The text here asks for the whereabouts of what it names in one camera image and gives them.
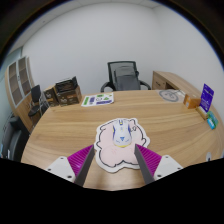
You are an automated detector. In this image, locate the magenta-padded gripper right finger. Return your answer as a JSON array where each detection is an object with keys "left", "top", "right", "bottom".
[{"left": 133, "top": 143, "right": 184, "bottom": 185}]

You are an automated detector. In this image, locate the white and blue computer mouse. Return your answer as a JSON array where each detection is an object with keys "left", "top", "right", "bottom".
[{"left": 111, "top": 118, "right": 133, "bottom": 149}]

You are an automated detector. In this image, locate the small brown cardboard box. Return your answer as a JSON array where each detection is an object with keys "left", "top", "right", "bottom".
[{"left": 43, "top": 85, "right": 60, "bottom": 108}]

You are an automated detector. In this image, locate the round white printed pad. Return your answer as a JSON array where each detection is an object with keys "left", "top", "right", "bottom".
[{"left": 158, "top": 88, "right": 185, "bottom": 103}]

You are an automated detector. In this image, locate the small black chair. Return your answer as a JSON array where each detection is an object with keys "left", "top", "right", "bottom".
[{"left": 27, "top": 84, "right": 49, "bottom": 118}]

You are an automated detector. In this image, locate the wooden shelf unit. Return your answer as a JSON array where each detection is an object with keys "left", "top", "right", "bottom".
[{"left": 4, "top": 55, "right": 36, "bottom": 133}]

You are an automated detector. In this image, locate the large brown printed box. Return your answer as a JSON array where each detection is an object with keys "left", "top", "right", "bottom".
[{"left": 55, "top": 85, "right": 83, "bottom": 107}]

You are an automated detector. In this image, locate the green and blue pack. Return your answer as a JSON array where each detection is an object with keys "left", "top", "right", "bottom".
[{"left": 205, "top": 110, "right": 220, "bottom": 130}]

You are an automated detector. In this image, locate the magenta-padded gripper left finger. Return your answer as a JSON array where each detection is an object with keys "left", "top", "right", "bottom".
[{"left": 45, "top": 144, "right": 96, "bottom": 188}]

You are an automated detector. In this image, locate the white sheet with coloured print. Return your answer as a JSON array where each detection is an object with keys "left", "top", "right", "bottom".
[{"left": 80, "top": 92, "right": 115, "bottom": 108}]

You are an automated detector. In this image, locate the black mesh office chair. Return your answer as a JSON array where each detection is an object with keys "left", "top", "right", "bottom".
[{"left": 100, "top": 60, "right": 152, "bottom": 93}]

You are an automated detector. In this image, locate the black printed box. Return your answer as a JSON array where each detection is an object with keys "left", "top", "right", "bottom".
[{"left": 54, "top": 75, "right": 80, "bottom": 94}]

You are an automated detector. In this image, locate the small orange box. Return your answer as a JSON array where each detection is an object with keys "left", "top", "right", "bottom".
[{"left": 183, "top": 93, "right": 202, "bottom": 110}]

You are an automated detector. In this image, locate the wooden side desk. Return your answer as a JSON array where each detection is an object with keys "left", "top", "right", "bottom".
[{"left": 151, "top": 70, "right": 203, "bottom": 98}]

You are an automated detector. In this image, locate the purple standing sign card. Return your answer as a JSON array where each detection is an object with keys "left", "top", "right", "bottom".
[{"left": 199, "top": 83, "right": 215, "bottom": 114}]

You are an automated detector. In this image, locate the black leather sofa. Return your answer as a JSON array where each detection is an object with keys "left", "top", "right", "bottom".
[{"left": 0, "top": 114, "right": 28, "bottom": 162}]

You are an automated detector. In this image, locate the pink pig-shaped mouse pad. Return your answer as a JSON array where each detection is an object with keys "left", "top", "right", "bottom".
[{"left": 93, "top": 117, "right": 151, "bottom": 174}]

